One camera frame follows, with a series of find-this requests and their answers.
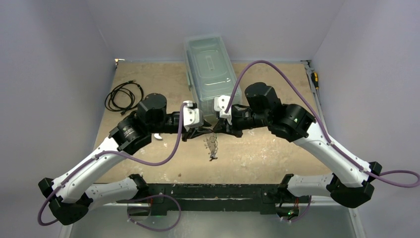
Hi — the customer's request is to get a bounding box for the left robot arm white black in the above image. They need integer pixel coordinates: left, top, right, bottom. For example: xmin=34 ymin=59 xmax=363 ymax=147
xmin=38 ymin=93 xmax=210 ymax=225

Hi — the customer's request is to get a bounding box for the clear plastic storage box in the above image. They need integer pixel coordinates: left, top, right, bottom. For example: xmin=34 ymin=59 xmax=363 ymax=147
xmin=184 ymin=34 xmax=237 ymax=122

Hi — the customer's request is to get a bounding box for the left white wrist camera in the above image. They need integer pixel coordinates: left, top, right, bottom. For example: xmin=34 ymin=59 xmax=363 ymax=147
xmin=182 ymin=101 xmax=204 ymax=131

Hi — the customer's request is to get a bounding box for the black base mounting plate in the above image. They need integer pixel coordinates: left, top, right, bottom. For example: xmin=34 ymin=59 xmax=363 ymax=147
xmin=130 ymin=183 xmax=309 ymax=216

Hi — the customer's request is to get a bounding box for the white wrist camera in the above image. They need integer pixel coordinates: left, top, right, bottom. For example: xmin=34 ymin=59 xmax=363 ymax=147
xmin=213 ymin=95 xmax=232 ymax=125
xmin=182 ymin=101 xmax=204 ymax=131

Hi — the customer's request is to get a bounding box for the metal key organizer plate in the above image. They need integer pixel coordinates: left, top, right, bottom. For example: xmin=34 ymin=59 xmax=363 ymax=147
xmin=204 ymin=133 xmax=218 ymax=162

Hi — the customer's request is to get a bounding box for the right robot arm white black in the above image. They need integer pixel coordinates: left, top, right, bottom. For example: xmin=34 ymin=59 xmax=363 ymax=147
xmin=213 ymin=82 xmax=382 ymax=208

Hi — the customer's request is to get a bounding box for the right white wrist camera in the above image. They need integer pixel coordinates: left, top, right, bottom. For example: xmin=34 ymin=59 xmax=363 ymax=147
xmin=213 ymin=95 xmax=232 ymax=125

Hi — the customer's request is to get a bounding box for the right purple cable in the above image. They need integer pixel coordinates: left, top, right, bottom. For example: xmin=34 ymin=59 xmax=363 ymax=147
xmin=224 ymin=60 xmax=420 ymax=224

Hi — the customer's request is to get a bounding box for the coiled black cable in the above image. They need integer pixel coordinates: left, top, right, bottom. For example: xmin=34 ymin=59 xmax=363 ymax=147
xmin=105 ymin=80 xmax=144 ymax=113

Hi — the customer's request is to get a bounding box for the yellow black screwdriver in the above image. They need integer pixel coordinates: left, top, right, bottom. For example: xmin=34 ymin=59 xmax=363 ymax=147
xmin=311 ymin=72 xmax=319 ymax=90

